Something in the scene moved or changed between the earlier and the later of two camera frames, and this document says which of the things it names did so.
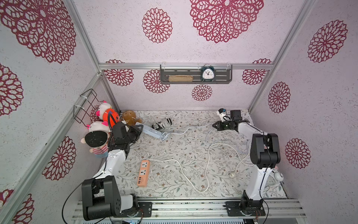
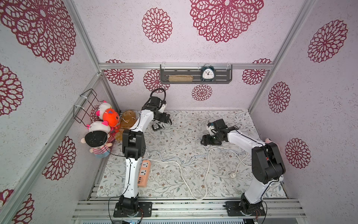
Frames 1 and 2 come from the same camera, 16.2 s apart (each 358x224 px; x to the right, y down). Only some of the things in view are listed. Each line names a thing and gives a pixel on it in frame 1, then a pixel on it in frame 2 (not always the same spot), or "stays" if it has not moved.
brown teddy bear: x=129 y=117 stays
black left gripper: x=136 y=130 to x=163 y=119
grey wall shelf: x=196 y=74 stays
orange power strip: x=144 y=173 stays
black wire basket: x=86 y=102 stays
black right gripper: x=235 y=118 to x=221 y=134
